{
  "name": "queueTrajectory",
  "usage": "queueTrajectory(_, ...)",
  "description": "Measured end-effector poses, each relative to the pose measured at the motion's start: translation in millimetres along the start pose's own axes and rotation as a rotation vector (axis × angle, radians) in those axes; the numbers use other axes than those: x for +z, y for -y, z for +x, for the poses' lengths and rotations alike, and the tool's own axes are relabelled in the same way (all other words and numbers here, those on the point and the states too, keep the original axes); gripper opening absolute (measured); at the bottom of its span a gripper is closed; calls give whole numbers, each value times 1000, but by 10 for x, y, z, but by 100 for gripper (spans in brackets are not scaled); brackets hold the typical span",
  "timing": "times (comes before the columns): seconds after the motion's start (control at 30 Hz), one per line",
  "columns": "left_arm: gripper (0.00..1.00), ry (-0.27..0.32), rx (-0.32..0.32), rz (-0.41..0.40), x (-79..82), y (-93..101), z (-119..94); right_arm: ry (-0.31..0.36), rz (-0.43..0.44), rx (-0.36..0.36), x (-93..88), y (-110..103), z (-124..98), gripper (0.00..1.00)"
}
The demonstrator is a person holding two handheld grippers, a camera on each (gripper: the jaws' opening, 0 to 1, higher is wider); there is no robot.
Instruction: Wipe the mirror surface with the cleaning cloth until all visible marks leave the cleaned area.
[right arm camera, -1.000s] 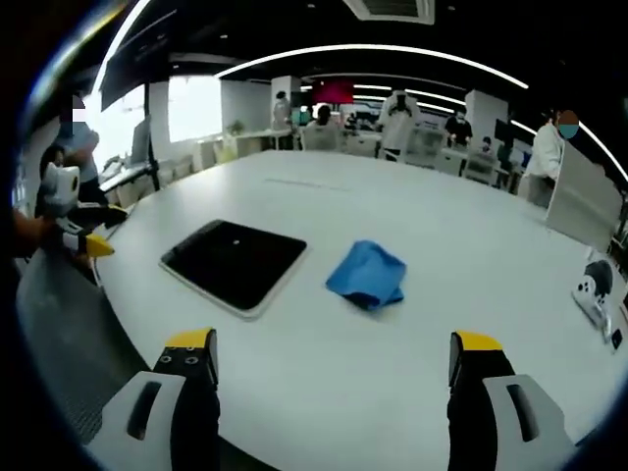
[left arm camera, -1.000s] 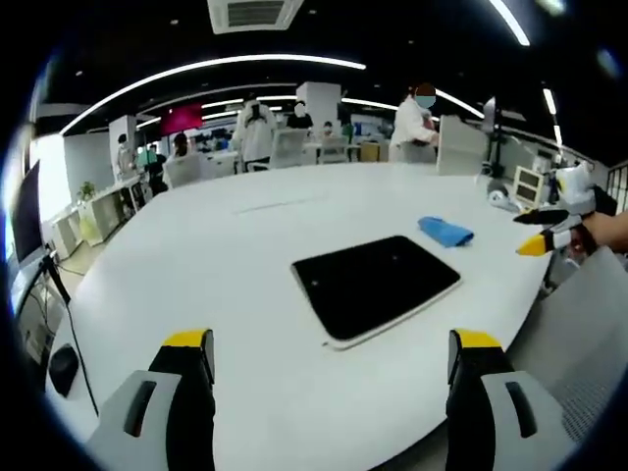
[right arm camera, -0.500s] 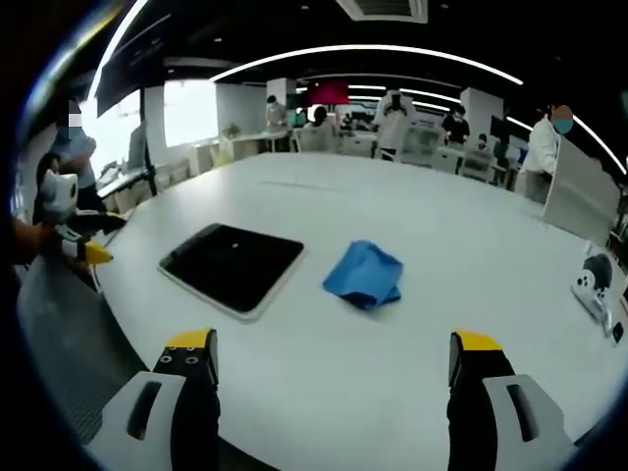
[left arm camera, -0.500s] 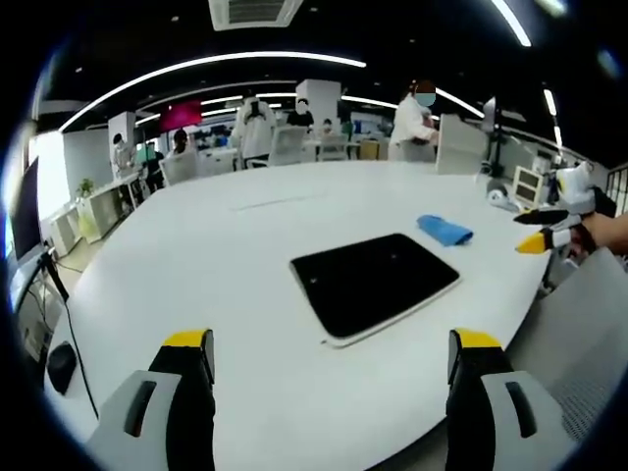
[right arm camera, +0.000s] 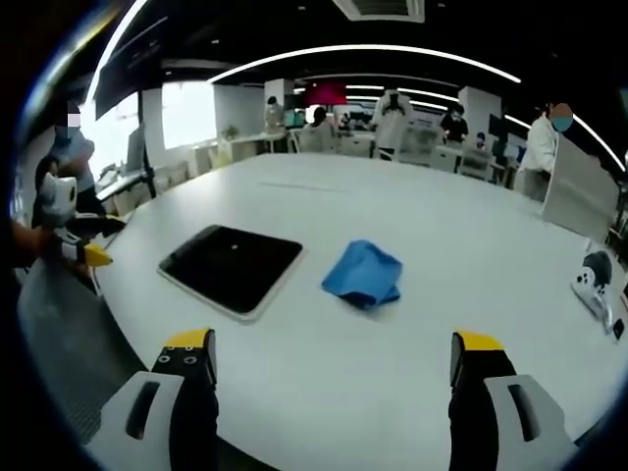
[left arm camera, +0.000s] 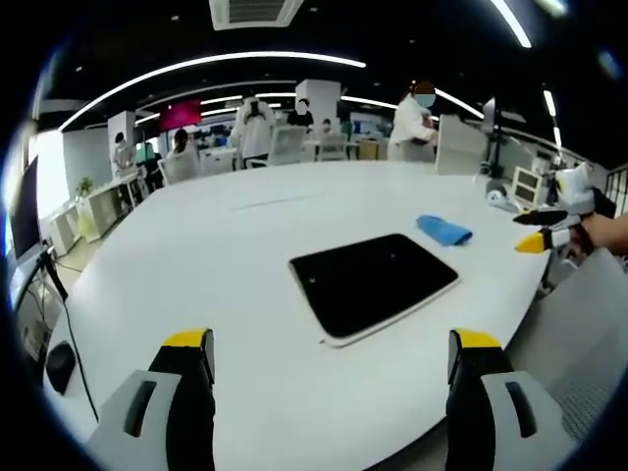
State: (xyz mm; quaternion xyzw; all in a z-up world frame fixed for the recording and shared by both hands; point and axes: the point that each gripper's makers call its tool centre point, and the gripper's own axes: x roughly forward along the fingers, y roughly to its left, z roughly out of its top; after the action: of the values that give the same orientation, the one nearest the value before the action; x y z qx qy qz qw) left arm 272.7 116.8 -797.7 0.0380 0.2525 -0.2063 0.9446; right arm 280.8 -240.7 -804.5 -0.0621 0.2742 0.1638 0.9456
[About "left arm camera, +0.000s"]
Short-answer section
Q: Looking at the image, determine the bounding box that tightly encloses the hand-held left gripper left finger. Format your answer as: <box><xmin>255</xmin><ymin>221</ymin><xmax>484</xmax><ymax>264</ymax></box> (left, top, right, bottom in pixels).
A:
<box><xmin>84</xmin><ymin>328</ymin><xmax>218</xmax><ymax>471</ymax></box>

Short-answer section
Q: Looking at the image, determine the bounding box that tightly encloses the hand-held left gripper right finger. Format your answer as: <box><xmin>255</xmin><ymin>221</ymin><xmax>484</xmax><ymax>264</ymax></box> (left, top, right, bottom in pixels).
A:
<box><xmin>445</xmin><ymin>328</ymin><xmax>581</xmax><ymax>471</ymax></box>

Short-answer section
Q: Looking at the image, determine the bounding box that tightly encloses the blue cleaning cloth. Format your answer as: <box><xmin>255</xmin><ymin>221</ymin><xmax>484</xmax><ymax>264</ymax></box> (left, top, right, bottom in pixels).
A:
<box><xmin>415</xmin><ymin>213</ymin><xmax>474</xmax><ymax>247</ymax></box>

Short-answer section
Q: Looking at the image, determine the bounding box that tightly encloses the black mirror with white frame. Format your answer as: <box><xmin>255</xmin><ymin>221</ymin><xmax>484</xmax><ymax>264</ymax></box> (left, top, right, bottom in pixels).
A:
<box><xmin>288</xmin><ymin>233</ymin><xmax>462</xmax><ymax>350</ymax></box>

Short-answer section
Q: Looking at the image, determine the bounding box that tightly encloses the person's right hand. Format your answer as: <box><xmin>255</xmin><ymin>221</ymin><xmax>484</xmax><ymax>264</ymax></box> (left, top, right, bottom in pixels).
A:
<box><xmin>568</xmin><ymin>211</ymin><xmax>628</xmax><ymax>258</ymax></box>

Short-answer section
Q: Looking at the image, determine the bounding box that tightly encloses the white framed box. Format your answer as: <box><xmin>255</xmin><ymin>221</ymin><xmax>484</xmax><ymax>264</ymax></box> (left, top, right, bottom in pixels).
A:
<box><xmin>511</xmin><ymin>165</ymin><xmax>545</xmax><ymax>203</ymax></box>

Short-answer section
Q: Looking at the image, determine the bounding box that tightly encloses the black computer mouse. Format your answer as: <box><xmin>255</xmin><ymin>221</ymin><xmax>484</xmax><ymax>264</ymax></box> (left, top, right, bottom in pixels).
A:
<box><xmin>45</xmin><ymin>340</ymin><xmax>78</xmax><ymax>396</ymax></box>

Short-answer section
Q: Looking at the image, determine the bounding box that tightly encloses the grey mesh office chair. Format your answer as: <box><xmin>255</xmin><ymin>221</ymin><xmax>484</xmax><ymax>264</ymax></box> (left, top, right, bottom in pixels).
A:
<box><xmin>503</xmin><ymin>243</ymin><xmax>628</xmax><ymax>445</ymax></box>

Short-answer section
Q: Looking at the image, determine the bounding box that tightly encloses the white desk partition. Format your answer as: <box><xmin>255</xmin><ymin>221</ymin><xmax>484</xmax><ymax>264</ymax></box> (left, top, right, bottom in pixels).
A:
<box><xmin>435</xmin><ymin>113</ymin><xmax>488</xmax><ymax>177</ymax></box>

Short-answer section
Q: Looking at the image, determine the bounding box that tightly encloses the monitor on stand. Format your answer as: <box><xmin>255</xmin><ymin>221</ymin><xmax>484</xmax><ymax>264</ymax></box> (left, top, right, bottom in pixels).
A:
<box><xmin>481</xmin><ymin>96</ymin><xmax>503</xmax><ymax>171</ymax></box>

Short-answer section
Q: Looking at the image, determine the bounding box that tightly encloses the low white cabinet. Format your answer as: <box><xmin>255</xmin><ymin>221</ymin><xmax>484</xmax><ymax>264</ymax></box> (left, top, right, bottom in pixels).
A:
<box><xmin>47</xmin><ymin>175</ymin><xmax>134</xmax><ymax>256</ymax></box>

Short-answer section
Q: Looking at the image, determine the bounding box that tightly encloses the black computer monitor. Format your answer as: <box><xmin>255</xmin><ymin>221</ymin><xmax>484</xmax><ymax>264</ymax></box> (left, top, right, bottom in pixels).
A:
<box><xmin>6</xmin><ymin>155</ymin><xmax>44</xmax><ymax>262</ymax></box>

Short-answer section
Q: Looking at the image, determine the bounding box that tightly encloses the white office chair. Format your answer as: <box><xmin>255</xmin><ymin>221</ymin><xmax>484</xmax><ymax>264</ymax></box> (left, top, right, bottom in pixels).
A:
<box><xmin>157</xmin><ymin>150</ymin><xmax>201</xmax><ymax>186</ymax></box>
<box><xmin>243</xmin><ymin>126</ymin><xmax>307</xmax><ymax>169</ymax></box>

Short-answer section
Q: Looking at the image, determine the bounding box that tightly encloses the curved ceiling light strip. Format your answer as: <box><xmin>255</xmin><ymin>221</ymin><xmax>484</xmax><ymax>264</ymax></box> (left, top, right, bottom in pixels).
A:
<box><xmin>57</xmin><ymin>51</ymin><xmax>368</xmax><ymax>132</ymax></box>

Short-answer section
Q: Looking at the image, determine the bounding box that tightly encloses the ceiling air vent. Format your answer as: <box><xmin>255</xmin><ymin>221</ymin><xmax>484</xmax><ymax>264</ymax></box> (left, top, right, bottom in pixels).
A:
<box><xmin>207</xmin><ymin>0</ymin><xmax>306</xmax><ymax>32</ymax></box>

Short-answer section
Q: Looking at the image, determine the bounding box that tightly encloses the black cable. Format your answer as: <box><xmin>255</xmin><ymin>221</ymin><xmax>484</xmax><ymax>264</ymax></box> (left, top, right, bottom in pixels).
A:
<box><xmin>34</xmin><ymin>247</ymin><xmax>100</xmax><ymax>424</ymax></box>

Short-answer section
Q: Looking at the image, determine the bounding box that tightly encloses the pink wall screen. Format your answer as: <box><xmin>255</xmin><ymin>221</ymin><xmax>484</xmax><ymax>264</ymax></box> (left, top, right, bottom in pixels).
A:
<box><xmin>157</xmin><ymin>99</ymin><xmax>203</xmax><ymax>133</ymax></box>

